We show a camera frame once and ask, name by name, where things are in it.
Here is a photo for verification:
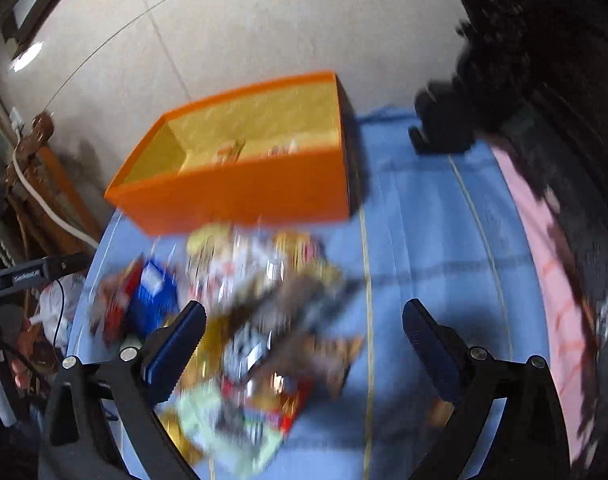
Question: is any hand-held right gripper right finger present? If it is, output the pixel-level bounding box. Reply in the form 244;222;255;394
401;298;572;480

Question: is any white plastic bag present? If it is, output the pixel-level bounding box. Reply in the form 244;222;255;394
34;274;85;357

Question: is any carved wooden chair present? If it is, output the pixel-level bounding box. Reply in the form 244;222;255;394
4;112;104;261

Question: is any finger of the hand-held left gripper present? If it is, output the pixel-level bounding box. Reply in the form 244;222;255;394
41;254;88;281

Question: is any black cable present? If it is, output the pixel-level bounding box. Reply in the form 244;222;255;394
51;260;71;357

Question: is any blue striped tablecloth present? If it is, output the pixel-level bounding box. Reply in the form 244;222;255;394
64;105;599;480

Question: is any orange cardboard box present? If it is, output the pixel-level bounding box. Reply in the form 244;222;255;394
104;71;363;237

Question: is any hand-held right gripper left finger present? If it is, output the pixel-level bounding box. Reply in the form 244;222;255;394
36;301;207;480

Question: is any pink cloth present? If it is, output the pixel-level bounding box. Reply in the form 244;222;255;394
488;140;608;466

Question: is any white cable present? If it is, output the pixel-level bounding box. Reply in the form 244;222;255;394
11;110;101;250

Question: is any pile of mixed snack packets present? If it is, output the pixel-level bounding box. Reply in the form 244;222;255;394
86;222;367;478

